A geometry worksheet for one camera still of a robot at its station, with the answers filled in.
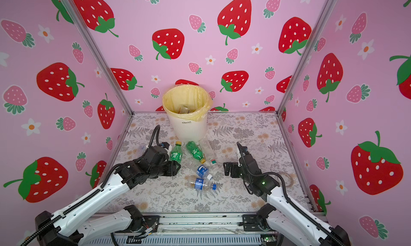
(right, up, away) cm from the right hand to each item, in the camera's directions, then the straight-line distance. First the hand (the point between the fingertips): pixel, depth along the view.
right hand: (230, 163), depth 80 cm
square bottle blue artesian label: (-26, +30, +21) cm, 45 cm away
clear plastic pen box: (-54, +5, +21) cm, 58 cm away
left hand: (-26, 0, -4) cm, 26 cm away
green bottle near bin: (-19, +4, +13) cm, 23 cm away
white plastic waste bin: (-26, +16, +28) cm, 42 cm away
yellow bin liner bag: (-26, +36, +24) cm, 50 cm away
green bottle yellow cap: (-26, +7, -5) cm, 27 cm away
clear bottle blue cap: (-13, -11, +1) cm, 17 cm away
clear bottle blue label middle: (-15, -5, +6) cm, 17 cm away
